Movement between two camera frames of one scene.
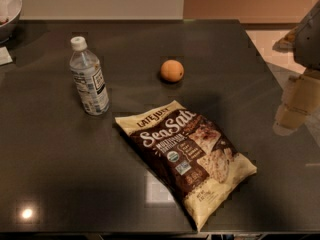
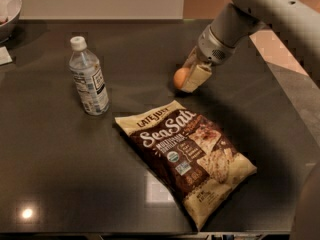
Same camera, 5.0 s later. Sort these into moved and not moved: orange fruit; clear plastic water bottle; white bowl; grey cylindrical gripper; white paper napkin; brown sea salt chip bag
Moved: grey cylindrical gripper; orange fruit
Not moved: white paper napkin; white bowl; brown sea salt chip bag; clear plastic water bottle
